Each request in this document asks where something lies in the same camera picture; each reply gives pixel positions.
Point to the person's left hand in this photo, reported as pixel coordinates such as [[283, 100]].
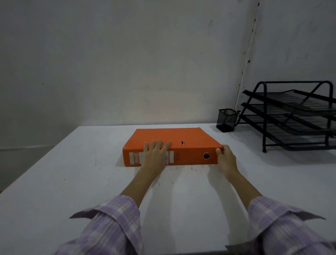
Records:
[[153, 157]]

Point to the person's right hand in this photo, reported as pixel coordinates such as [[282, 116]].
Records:
[[227, 160]]

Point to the person's left fingers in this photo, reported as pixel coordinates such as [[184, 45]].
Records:
[[157, 146]]

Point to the person's right thumb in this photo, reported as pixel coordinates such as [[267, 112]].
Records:
[[218, 151]]

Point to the orange lever arch binder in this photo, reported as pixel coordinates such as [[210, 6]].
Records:
[[181, 143]]

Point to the person's right forearm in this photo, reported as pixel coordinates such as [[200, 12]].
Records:
[[242, 187]]

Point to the person's left forearm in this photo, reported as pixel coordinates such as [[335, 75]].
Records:
[[139, 187]]

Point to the black mesh pen holder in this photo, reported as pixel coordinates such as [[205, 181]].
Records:
[[226, 120]]

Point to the black mesh letter tray rack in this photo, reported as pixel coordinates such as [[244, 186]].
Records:
[[288, 118]]

